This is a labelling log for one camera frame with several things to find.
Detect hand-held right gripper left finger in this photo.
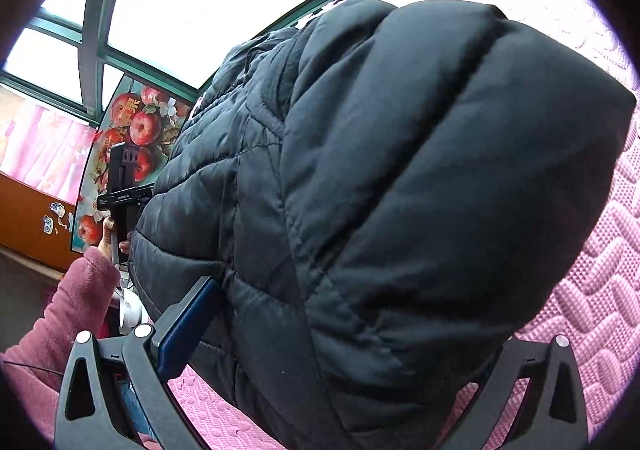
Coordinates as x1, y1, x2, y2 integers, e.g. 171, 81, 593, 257
54, 275, 223, 450

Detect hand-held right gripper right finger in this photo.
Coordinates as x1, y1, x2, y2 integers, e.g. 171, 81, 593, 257
440, 335, 591, 450

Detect black puffer jacket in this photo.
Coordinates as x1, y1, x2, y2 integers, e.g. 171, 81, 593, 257
127, 0, 638, 450

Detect person's left forearm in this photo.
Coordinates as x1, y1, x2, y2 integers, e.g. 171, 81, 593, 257
0, 247, 122, 450

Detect person's left hand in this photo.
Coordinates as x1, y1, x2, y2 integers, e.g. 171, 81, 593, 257
97, 215, 132, 262

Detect apple print poster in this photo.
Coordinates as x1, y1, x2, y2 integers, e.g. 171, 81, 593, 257
70, 75, 195, 251

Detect white round object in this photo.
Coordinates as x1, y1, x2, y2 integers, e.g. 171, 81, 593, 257
117, 287, 147, 332

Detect pink quilted mat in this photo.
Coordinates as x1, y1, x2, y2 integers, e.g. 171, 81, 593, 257
165, 0, 640, 450

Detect pink curtain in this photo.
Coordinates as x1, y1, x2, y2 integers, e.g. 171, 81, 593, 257
0, 85, 98, 206

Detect wooden cabinet with stickers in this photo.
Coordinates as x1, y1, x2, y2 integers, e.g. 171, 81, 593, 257
0, 170, 83, 273

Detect green window frame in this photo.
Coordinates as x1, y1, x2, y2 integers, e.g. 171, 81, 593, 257
0, 0, 531, 116

